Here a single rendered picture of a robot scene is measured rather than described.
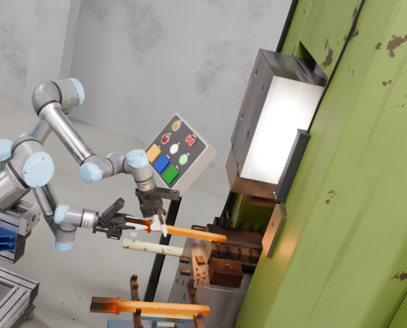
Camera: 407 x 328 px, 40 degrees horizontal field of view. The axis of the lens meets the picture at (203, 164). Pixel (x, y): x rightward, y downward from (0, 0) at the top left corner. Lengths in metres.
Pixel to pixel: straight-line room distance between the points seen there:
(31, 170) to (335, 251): 1.05
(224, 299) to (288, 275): 0.46
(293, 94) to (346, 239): 0.51
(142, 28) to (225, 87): 0.85
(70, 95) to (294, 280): 1.14
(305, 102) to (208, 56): 2.83
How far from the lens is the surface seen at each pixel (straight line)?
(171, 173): 2.67
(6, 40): 5.47
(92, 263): 3.64
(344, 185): 1.72
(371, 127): 1.66
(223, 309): 2.30
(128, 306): 1.92
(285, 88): 1.93
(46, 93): 2.27
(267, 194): 2.17
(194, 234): 2.32
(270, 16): 4.58
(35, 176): 2.04
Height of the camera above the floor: 2.30
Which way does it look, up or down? 27 degrees down
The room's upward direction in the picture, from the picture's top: 16 degrees clockwise
